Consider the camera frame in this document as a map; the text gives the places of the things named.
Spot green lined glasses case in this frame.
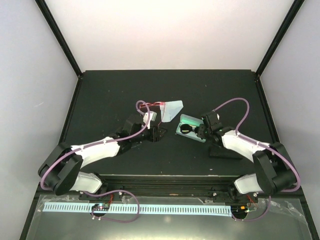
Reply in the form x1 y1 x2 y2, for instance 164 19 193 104
175 114 206 143

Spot right circuit board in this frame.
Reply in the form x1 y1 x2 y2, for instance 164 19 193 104
231 205 250 214

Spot circuit board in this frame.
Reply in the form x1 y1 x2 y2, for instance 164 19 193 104
91 203 110 212
231 205 250 214

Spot black glasses case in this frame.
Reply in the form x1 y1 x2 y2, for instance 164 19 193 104
208 146 243 160

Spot right black frame post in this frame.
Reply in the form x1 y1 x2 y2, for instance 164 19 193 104
255 0 305 77

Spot white slotted cable duct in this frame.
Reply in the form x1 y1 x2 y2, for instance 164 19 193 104
42 202 232 217

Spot left black frame post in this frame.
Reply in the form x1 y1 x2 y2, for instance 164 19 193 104
35 0 83 78

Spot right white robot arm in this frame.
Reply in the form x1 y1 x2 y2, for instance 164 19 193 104
196 111 301 202

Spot left circuit board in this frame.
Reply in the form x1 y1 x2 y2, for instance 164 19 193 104
91 203 110 212

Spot black frame post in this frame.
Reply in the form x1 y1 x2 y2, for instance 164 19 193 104
35 0 83 78
255 0 305 77

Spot black round sunglasses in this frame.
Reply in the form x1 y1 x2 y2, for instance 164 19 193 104
180 123 199 135

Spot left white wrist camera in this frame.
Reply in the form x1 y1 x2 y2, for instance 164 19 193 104
143 111 157 129

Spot light blue cloth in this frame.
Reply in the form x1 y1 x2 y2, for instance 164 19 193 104
159 100 184 123

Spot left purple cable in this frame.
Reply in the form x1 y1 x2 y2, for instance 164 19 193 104
39 99 152 191

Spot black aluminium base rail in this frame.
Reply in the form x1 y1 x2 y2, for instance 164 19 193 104
93 175 258 204

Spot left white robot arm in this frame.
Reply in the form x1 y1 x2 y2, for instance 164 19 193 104
38 112 167 200

